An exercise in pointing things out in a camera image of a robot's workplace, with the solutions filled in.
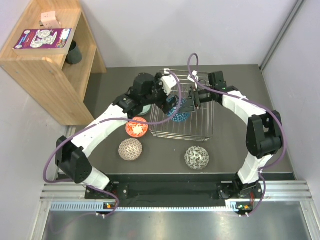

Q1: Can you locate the mint green bowl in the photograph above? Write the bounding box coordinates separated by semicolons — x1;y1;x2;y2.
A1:
139;105;152;116

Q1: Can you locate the red floral bowl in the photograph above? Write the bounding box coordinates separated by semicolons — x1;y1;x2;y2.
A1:
125;121;149;138

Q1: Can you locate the wooden shelf unit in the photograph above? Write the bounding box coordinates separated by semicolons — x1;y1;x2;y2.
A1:
0;0;107;126

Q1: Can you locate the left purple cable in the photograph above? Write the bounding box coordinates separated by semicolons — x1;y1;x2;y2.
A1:
42;69;183;218

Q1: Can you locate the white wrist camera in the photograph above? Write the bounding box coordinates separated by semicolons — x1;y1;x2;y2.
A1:
160;68;179;96
187;70;199;83

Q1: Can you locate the metal wire dish rack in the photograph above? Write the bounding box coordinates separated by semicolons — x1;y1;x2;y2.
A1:
149;69;214;142

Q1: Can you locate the blue triangle patterned bowl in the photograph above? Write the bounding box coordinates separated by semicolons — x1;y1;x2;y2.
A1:
166;104;191;123

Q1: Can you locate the aluminium rail frame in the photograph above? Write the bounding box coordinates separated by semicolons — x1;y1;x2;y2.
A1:
30;174;320;240

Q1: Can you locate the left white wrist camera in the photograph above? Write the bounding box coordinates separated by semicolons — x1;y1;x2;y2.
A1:
160;68;179;96

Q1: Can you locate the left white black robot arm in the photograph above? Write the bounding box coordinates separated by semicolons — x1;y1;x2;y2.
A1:
50;68;182;199

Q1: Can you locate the beige lattice patterned bowl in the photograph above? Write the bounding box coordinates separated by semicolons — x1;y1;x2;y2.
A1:
118;138;143;161

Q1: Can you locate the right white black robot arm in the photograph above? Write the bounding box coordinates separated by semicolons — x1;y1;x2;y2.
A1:
179;71;283;199

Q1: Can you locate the black white paisley bowl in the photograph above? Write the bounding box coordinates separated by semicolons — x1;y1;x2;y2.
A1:
184;146;210;171

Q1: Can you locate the purple cable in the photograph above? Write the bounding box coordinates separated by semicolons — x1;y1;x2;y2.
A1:
187;53;287;217
42;69;183;218

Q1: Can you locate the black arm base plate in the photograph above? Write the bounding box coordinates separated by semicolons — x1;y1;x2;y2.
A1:
85;181;256;201

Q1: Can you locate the purple book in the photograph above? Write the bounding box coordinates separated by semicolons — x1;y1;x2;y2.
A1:
12;28;75;56

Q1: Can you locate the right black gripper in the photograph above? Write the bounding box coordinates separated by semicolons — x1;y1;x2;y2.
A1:
178;87;216;114

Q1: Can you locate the pink power adapter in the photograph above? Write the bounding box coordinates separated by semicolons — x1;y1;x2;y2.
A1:
39;11;61;29

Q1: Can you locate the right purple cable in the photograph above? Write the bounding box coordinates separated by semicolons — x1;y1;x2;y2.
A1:
187;53;287;217

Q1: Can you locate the dark grey cup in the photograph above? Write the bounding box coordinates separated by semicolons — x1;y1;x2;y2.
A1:
65;40;83;65

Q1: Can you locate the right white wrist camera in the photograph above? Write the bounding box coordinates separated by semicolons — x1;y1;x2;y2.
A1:
187;70;199;83

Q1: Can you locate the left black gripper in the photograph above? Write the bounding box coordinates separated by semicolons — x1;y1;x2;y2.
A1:
141;73;178;113

